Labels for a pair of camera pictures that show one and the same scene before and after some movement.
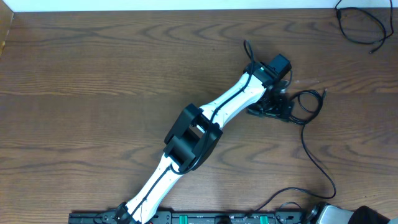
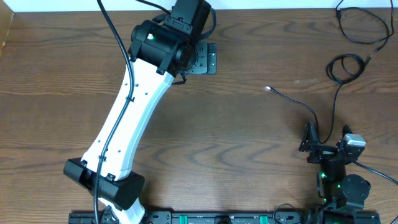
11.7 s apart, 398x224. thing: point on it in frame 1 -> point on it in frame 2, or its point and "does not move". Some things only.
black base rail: x=192 y=218 does not move
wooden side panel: x=6 y=17 does not move
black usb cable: x=305 y=106 -> x=364 y=63
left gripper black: x=282 y=111 -> x=207 y=58
